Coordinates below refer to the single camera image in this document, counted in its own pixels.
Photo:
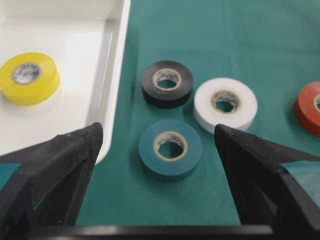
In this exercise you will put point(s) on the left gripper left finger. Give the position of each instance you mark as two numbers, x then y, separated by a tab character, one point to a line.
49	182

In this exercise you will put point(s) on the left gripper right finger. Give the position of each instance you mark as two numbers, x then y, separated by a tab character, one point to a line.
275	188

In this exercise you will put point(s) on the yellow tape roll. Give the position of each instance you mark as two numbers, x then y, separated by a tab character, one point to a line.
29	78

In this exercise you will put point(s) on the red tape roll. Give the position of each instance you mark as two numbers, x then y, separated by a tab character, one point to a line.
307	107

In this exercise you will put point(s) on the white tape roll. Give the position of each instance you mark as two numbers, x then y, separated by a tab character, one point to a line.
224	101

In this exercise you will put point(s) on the green tape roll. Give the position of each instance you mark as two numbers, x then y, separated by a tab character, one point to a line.
176	132

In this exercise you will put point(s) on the black tape roll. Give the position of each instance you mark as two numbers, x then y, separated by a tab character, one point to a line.
167	84

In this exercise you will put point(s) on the white plastic tray case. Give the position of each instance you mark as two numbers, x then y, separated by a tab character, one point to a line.
86	40

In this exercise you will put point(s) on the green table cloth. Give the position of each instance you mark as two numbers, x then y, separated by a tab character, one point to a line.
272	46

